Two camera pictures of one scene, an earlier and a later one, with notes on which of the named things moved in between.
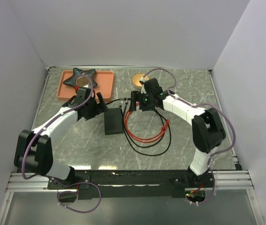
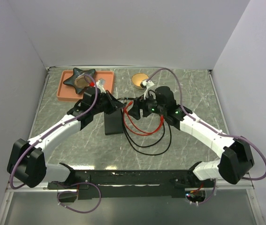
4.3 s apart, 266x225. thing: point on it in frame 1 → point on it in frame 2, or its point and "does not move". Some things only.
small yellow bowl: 136,78 does not move
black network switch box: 113,121 does not move
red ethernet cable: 165,128 → 139,129
